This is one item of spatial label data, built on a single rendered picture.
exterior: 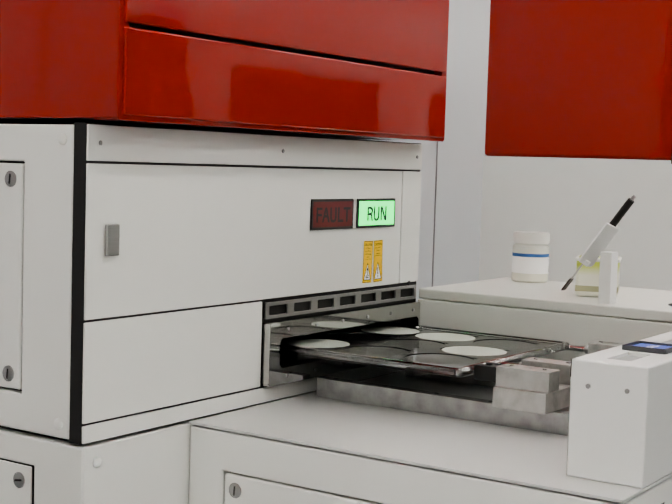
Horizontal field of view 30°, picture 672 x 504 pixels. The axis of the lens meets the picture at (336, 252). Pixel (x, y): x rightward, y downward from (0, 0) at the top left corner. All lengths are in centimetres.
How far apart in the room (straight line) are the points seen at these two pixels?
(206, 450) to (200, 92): 49
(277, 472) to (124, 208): 40
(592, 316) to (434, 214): 324
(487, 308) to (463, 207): 336
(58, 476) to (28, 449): 6
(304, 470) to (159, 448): 21
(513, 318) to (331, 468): 63
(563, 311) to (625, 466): 65
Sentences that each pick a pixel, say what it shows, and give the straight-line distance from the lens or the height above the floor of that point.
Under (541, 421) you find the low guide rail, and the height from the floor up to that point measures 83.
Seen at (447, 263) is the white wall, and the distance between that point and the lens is 541.
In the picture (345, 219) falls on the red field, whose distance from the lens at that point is 201.
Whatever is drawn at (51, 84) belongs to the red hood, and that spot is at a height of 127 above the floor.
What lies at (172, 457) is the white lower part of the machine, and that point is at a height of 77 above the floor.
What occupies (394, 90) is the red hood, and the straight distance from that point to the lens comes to 204.
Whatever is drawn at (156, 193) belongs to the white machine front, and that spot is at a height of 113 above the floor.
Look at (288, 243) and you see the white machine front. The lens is 189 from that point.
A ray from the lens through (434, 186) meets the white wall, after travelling 528.
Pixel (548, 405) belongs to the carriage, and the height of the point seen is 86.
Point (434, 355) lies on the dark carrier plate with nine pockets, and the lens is 188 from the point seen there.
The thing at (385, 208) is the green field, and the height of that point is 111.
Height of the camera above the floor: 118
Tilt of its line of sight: 4 degrees down
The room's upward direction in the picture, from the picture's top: 2 degrees clockwise
